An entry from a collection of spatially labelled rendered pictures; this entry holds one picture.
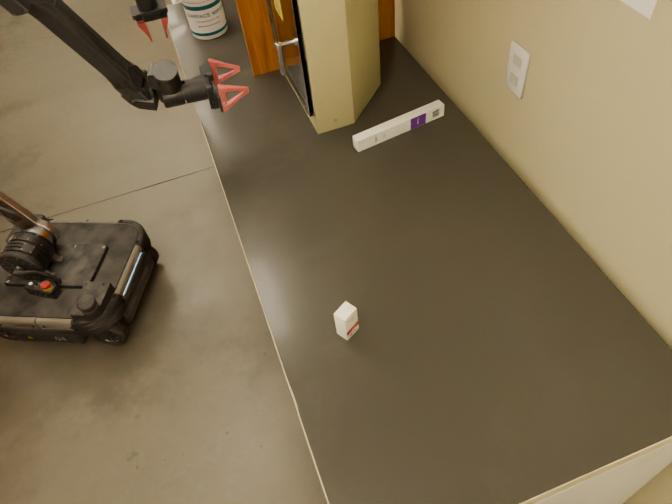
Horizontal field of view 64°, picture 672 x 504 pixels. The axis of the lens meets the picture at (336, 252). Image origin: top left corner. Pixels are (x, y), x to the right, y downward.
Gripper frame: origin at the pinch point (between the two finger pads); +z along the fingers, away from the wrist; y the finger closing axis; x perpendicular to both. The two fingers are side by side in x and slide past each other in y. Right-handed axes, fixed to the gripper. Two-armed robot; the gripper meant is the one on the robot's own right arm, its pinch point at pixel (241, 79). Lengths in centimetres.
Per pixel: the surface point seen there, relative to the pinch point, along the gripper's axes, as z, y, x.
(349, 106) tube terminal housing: 27.3, -4.5, 12.6
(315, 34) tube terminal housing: 19.2, -3.7, -10.0
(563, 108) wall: 60, -46, -7
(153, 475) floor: -62, -45, 116
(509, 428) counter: 24, -97, 15
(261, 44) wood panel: 12.0, 32.3, 11.2
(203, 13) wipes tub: -1, 62, 13
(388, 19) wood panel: 54, 33, 12
